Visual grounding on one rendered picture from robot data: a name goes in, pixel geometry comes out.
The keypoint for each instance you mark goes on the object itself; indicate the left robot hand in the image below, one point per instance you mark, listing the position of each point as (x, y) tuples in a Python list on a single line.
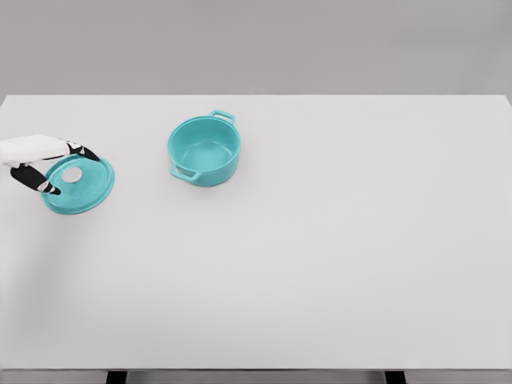
[(30, 150)]

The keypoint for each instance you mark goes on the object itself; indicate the teal pot lid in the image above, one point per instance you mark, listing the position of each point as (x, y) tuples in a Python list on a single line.
[(90, 184)]

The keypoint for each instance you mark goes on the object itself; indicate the teal pot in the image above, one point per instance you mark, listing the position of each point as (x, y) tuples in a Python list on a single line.
[(206, 154)]

